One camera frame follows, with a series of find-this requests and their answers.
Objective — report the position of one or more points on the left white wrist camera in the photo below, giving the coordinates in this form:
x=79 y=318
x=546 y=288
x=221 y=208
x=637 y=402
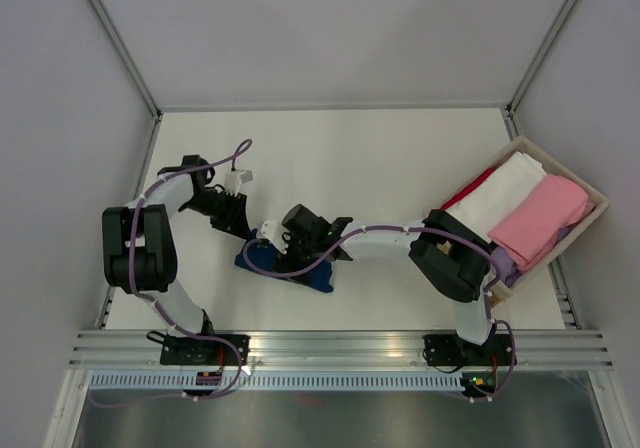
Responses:
x=236 y=179

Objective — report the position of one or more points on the pink rolled t shirt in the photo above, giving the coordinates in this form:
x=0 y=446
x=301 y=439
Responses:
x=528 y=233

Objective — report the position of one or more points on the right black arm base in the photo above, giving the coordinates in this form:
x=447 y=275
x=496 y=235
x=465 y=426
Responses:
x=448 y=350

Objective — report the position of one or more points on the purple rolled t shirt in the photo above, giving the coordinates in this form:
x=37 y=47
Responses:
x=509 y=269

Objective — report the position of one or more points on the blue t shirt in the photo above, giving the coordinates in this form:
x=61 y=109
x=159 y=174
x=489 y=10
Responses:
x=262 y=258

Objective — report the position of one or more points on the white slotted cable duct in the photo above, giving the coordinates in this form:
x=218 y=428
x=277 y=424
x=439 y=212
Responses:
x=277 y=381

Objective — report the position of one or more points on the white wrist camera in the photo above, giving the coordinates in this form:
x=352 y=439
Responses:
x=236 y=179
x=271 y=230

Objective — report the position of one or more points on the wicker basket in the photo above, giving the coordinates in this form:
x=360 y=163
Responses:
x=597 y=204

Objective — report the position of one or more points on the red rolled t shirt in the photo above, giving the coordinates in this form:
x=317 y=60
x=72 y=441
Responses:
x=469 y=188

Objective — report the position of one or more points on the white rolled t shirt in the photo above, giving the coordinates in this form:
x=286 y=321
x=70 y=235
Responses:
x=501 y=192

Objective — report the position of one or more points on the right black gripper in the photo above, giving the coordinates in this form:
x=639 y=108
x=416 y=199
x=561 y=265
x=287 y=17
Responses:
x=287 y=260

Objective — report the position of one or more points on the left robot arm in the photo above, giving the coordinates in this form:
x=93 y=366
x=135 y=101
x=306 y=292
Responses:
x=139 y=252

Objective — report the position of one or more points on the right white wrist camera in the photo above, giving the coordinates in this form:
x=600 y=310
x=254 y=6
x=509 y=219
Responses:
x=271 y=230

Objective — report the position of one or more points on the aluminium frame rail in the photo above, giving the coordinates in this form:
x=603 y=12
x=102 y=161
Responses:
x=536 y=350

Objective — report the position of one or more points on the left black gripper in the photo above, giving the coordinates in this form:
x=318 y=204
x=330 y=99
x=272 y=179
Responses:
x=235 y=219

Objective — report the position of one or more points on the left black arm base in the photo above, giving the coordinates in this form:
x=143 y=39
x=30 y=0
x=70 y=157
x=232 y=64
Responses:
x=187 y=351

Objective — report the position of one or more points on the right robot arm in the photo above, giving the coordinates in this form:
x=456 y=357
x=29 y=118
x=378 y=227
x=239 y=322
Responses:
x=454 y=259

